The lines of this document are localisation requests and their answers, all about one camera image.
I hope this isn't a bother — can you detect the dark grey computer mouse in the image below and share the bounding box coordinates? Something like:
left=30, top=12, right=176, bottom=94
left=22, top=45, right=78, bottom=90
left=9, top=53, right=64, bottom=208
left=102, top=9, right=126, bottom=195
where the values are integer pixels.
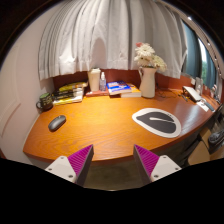
left=48, top=114, right=67, bottom=132

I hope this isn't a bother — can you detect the grey office chair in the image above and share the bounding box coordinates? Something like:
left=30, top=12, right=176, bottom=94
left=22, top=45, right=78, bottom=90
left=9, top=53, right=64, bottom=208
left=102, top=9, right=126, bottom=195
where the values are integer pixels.
left=208, top=129, right=224, bottom=154

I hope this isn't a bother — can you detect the flat red book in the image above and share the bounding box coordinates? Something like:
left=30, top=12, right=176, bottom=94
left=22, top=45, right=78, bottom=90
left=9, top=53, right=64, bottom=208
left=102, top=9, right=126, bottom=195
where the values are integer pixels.
left=85, top=88, right=110, bottom=98

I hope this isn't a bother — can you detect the blue book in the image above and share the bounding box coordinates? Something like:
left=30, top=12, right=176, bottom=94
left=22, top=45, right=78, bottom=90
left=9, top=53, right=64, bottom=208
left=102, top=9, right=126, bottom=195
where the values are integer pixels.
left=106, top=80, right=133, bottom=96

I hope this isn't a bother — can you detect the dark green mug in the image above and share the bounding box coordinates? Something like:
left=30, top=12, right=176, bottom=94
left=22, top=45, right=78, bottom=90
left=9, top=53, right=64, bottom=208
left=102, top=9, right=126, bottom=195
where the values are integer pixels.
left=35, top=92, right=54, bottom=112

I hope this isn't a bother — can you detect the dark window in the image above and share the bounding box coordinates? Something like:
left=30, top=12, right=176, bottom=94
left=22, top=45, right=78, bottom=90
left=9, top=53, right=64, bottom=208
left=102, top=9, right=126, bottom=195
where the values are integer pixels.
left=181, top=21, right=218, bottom=89

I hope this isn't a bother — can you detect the white lidded cup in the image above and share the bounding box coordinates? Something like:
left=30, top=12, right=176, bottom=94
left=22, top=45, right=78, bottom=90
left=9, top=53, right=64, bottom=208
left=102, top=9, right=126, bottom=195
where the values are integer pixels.
left=87, top=67, right=102, bottom=92

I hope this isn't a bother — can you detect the white and grey mouse pad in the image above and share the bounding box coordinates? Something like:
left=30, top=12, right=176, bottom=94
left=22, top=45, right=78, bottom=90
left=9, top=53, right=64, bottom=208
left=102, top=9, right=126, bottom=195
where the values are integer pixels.
left=131, top=107, right=182, bottom=139

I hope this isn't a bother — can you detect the yellow-covered book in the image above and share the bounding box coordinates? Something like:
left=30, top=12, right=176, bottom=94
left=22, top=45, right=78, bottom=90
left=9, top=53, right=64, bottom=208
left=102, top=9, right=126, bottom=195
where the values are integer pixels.
left=58, top=81, right=88, bottom=93

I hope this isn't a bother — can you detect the dark book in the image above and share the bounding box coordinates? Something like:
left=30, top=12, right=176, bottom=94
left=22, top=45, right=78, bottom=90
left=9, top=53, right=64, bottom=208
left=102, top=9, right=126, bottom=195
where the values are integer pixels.
left=51, top=87, right=84, bottom=100

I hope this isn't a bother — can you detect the black cable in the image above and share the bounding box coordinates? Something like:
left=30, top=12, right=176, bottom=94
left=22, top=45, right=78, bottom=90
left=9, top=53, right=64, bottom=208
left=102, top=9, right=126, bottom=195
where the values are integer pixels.
left=154, top=83, right=178, bottom=99

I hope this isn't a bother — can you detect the white flower bouquet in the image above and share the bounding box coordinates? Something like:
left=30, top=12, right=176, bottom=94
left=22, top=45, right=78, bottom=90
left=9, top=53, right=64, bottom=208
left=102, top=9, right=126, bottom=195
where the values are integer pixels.
left=133, top=41, right=168, bottom=73

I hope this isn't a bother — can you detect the white paper sheet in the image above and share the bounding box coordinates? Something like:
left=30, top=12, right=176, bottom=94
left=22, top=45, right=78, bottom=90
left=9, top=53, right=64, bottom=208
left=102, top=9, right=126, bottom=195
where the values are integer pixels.
left=196, top=100, right=210, bottom=113

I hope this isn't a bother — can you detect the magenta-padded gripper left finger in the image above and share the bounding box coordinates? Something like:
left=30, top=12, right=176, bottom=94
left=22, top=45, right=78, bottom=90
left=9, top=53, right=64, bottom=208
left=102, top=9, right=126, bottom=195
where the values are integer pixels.
left=44, top=144, right=95, bottom=187

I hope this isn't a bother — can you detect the white pleated curtain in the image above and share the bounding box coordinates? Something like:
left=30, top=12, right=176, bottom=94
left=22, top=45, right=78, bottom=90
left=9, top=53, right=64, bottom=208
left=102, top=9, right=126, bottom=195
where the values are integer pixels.
left=37, top=0, right=188, bottom=81

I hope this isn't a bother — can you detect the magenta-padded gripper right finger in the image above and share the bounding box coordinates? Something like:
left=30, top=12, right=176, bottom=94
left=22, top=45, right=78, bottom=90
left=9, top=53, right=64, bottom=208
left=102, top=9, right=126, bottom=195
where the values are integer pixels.
left=133, top=144, right=183, bottom=186

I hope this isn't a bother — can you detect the white ceramic vase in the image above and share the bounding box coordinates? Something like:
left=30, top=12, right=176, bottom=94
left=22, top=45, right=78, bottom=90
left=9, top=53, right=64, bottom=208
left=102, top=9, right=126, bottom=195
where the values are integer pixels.
left=138, top=66, right=157, bottom=99

